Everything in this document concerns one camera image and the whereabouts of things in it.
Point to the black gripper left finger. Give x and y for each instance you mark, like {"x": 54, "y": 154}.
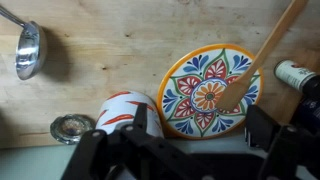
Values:
{"x": 140, "y": 116}

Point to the wooden spoon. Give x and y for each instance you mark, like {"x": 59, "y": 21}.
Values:
{"x": 266, "y": 50}

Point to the small jar with black lid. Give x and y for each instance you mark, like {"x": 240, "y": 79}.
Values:
{"x": 293, "y": 75}

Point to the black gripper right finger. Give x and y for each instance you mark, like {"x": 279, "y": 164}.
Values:
{"x": 260, "y": 126}

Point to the shiny metal ladle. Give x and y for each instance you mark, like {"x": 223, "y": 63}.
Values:
{"x": 30, "y": 50}

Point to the white crock with orange fish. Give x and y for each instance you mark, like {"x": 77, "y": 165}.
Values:
{"x": 120, "y": 106}

